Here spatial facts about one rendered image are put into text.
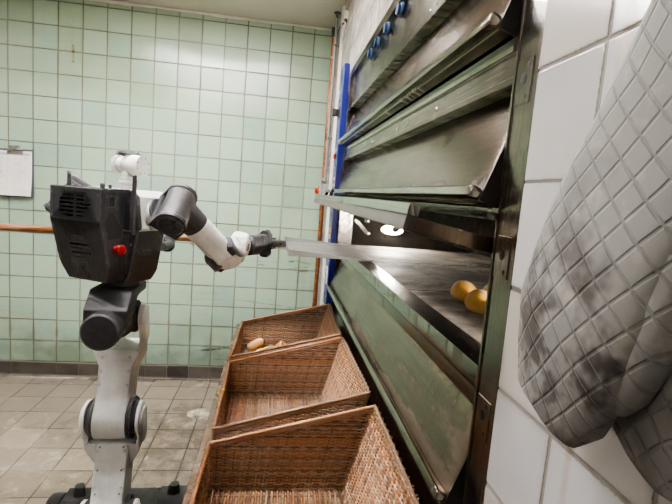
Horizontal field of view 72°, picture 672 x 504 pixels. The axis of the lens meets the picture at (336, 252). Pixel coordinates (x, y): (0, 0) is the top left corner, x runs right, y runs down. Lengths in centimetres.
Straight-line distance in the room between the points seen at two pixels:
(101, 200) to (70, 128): 222
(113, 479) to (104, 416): 23
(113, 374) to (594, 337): 155
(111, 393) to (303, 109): 236
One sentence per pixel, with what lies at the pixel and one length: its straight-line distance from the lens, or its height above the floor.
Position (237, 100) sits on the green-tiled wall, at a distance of 346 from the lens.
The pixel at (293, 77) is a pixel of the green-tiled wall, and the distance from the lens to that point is 349.
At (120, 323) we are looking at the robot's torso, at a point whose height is 100.
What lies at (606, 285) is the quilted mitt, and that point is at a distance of 43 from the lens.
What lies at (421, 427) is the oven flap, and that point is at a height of 97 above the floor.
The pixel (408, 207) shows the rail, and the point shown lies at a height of 143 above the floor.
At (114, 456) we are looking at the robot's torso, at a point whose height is 50.
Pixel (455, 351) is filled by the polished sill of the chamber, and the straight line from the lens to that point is 90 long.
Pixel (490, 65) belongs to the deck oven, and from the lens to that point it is 88.
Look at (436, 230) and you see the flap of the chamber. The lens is 74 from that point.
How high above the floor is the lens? 144
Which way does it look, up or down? 7 degrees down
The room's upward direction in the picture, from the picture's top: 5 degrees clockwise
